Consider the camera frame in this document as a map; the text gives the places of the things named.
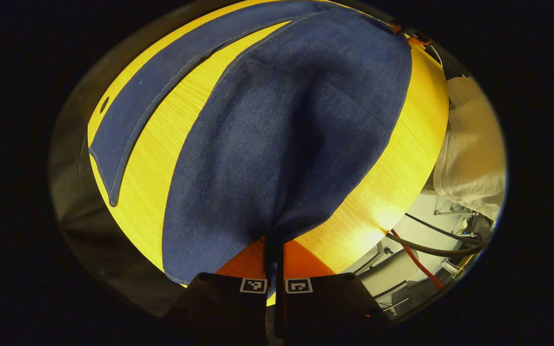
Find red cable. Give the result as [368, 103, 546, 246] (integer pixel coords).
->
[390, 229, 445, 290]

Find blue denim jeans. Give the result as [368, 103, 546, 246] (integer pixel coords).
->
[88, 0, 413, 294]

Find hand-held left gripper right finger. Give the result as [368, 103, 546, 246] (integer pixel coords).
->
[274, 239, 394, 344]

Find person's white clothing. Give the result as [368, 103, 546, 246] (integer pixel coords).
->
[432, 76, 507, 221]

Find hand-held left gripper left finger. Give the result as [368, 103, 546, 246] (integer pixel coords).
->
[161, 236, 269, 344]

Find thick black cable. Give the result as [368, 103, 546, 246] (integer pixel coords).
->
[386, 213, 488, 257]

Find white table frame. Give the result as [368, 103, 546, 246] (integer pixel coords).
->
[342, 192, 455, 318]

